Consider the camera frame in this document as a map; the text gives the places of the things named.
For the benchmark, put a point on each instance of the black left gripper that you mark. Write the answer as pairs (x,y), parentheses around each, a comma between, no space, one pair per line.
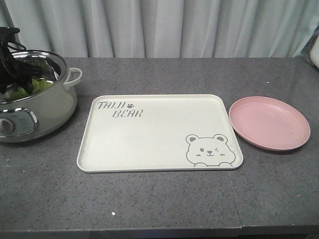
(13,71)

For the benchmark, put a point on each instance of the green lettuce leaf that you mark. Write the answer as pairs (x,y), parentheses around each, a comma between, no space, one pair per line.
(39,85)

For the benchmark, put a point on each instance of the cream bear serving tray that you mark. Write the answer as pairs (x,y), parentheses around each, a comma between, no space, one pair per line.
(158,132)

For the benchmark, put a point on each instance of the pink round plate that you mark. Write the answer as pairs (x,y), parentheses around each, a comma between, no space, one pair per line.
(269,123)

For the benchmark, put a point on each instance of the green electric cooking pot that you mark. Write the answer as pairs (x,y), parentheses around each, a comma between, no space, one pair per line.
(35,116)

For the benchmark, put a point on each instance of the white blender appliance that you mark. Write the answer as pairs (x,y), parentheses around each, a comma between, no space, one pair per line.
(314,53)

